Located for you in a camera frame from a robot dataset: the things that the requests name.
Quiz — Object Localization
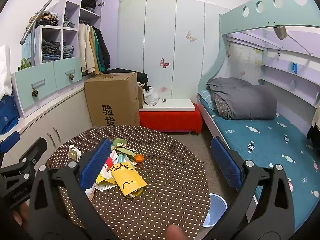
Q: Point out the white green medicine box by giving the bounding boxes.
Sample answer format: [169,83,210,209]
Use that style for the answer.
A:
[68,145,81,161]

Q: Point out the yellow paper card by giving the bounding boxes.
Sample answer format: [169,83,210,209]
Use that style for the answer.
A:
[110,161,148,198]

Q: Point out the green paper scraps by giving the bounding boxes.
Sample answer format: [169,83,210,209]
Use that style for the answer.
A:
[111,138,136,157]

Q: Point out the light blue trash bin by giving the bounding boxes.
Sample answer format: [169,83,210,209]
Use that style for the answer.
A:
[202,193,228,228]

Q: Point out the person's left hand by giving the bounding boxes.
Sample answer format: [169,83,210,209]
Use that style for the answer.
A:
[10,202,30,237]

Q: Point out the person's right hand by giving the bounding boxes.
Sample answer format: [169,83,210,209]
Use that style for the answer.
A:
[165,224,188,240]

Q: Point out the blue bag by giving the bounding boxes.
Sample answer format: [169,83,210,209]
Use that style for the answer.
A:
[0,94,20,135]

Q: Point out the teal drawer cabinet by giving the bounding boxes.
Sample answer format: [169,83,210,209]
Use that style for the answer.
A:
[11,57,83,118]

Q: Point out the teal patterned mattress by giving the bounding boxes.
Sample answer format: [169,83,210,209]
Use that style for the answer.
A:
[198,96,319,228]

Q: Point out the large cardboard box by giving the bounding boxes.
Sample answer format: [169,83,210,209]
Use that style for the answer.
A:
[84,73,140,126]

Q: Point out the brown polka dot tablecloth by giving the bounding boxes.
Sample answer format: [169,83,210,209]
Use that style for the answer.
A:
[47,126,210,239]

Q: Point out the white cube shelf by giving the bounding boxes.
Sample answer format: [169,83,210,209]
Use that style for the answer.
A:
[21,0,104,66]

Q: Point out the hanging clothes row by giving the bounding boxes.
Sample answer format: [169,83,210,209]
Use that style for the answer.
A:
[78,23,111,75]

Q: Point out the grey folded duvet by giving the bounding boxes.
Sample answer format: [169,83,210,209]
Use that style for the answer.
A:
[207,77,277,120]

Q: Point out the white plastic bag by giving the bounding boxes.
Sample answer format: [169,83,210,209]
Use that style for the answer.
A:
[143,87,159,106]

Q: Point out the red storage bench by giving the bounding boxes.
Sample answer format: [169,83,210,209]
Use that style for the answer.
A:
[139,103,203,134]

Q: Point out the pink butterfly wall sticker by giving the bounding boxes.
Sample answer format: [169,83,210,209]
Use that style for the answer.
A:
[159,58,170,69]

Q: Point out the teal bunk bed frame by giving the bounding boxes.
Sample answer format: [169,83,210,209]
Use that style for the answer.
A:
[197,0,320,98]

